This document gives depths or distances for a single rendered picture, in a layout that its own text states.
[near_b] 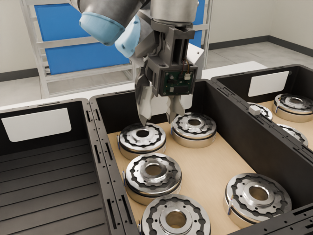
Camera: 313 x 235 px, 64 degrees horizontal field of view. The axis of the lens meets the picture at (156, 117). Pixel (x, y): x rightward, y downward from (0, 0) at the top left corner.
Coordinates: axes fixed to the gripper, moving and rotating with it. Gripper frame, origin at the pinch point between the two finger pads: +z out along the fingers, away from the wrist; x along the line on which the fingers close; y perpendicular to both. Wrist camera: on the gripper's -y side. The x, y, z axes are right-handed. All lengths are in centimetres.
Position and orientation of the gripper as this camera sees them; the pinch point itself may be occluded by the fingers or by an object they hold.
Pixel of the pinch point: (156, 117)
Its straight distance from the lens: 53.6
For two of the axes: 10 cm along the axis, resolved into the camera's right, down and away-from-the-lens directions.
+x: 9.4, -0.9, 3.4
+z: -1.0, 8.6, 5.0
